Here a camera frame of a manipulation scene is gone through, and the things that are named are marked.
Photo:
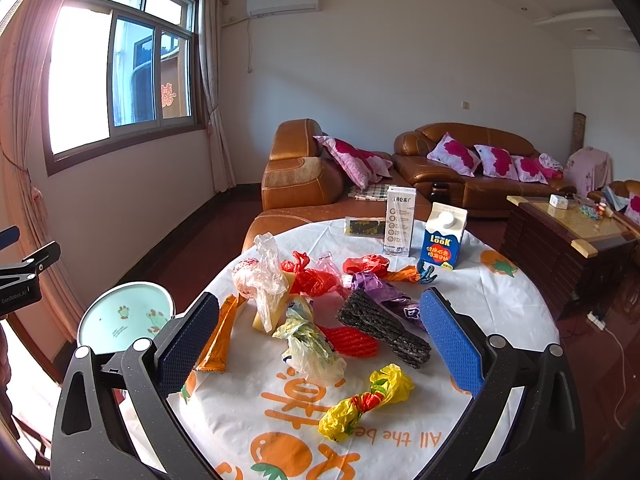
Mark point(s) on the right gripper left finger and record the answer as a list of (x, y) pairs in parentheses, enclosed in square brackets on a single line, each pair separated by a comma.
[(90, 439)]

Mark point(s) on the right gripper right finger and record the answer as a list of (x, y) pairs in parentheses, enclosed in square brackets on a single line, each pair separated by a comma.
[(545, 439)]

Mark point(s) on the red foam fruit net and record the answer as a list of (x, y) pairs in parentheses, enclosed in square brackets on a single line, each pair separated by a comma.
[(351, 342)]

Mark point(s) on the pale yellow plastic bag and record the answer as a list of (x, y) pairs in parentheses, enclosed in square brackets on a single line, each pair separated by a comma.
[(309, 353)]

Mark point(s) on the mint green trash bin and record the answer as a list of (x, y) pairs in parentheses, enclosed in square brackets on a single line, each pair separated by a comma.
[(124, 314)]

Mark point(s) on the white power strip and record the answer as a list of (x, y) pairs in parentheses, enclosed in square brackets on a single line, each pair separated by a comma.
[(598, 322)]

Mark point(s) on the orange snack wrapper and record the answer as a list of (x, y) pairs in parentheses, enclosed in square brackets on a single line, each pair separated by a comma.
[(213, 358)]

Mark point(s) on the yellow red crumpled wrapper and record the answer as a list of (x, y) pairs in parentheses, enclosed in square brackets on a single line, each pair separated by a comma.
[(388, 385)]

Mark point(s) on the wooden coffee table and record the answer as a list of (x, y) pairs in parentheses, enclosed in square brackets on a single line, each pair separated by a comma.
[(573, 260)]

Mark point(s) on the purple snack wrapper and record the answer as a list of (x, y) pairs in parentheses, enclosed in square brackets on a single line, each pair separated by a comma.
[(388, 296)]

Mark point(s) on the yellow cheese-like wrapper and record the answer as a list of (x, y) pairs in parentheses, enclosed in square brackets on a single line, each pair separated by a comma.
[(275, 315)]

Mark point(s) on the orange blue candy wrapper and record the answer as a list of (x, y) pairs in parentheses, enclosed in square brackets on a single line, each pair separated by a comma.
[(413, 275)]

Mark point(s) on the black woven snack bag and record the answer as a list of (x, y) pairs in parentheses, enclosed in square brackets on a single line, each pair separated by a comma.
[(360, 311)]

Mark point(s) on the blue Look milk carton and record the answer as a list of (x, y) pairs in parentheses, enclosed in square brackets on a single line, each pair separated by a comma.
[(443, 232)]

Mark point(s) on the white orange printed tablecloth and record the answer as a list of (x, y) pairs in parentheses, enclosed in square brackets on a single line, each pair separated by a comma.
[(259, 419)]

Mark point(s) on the white translucent plastic bag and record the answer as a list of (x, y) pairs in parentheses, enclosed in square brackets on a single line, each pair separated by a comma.
[(261, 279)]

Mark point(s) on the red crumpled foil wrapper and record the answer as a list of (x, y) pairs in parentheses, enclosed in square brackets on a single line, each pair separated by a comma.
[(374, 264)]

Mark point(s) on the brown leather long sofa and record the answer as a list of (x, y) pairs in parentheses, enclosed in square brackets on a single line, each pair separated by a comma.
[(482, 197)]

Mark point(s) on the brown leather armchair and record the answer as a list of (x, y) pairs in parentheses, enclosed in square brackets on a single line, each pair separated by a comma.
[(623, 199)]

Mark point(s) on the pink floral pillow right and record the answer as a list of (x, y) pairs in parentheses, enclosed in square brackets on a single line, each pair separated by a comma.
[(537, 169)]

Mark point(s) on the pink floral pillow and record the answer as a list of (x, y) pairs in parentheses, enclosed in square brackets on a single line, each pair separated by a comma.
[(496, 162), (537, 169), (455, 155)]

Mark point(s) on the pink covered chair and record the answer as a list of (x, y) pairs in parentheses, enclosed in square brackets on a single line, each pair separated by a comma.
[(588, 169)]

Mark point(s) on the red plastic bag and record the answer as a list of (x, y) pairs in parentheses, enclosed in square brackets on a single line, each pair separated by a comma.
[(308, 282)]

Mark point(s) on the dark seaweed snack packet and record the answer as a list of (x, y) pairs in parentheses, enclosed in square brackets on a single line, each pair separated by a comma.
[(370, 227)]

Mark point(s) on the tall white milk carton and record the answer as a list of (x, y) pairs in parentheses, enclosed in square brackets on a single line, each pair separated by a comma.
[(400, 206)]

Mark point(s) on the pink floral pillow middle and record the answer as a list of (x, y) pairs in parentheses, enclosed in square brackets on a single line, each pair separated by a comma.
[(496, 162)]

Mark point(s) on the pink cellophane wrapper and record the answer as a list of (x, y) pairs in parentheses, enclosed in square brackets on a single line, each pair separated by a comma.
[(325, 263)]

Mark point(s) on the brown leather chaise sofa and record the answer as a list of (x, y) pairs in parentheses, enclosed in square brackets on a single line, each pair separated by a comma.
[(302, 183)]

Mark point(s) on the checkered cloth on sofa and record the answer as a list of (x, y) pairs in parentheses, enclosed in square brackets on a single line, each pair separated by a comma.
[(373, 193)]

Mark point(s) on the pink floral pillow left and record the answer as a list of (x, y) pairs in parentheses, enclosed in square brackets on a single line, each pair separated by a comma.
[(455, 155)]

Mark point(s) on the pink pillow on chaise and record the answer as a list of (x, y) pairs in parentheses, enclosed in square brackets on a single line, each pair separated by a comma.
[(362, 167)]

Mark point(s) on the beige right curtain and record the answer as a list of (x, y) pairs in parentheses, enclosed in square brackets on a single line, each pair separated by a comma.
[(209, 55)]

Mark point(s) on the white air conditioner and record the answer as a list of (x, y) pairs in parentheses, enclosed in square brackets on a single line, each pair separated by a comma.
[(262, 8)]

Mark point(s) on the window with brown frame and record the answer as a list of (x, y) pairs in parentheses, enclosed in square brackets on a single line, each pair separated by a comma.
[(118, 73)]

